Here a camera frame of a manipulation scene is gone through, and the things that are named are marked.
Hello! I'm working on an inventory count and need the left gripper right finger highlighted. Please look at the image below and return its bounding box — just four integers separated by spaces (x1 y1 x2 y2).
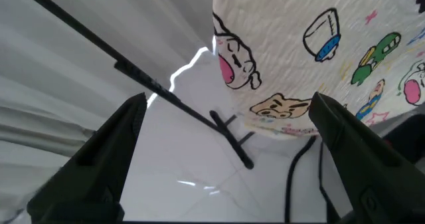
307 91 425 222

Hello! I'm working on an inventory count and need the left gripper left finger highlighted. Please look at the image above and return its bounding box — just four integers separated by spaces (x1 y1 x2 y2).
26 92 148 222

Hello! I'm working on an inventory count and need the cream printed garment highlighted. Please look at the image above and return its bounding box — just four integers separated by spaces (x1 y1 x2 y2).
212 0 425 139

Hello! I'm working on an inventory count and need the black clothes rack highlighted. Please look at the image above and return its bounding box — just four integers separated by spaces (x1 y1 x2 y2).
13 0 256 170

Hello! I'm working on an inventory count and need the white curtain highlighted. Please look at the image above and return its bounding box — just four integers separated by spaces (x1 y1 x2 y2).
0 0 215 158

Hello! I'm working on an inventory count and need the black cable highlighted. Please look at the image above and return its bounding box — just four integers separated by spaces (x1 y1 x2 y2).
284 136 317 223

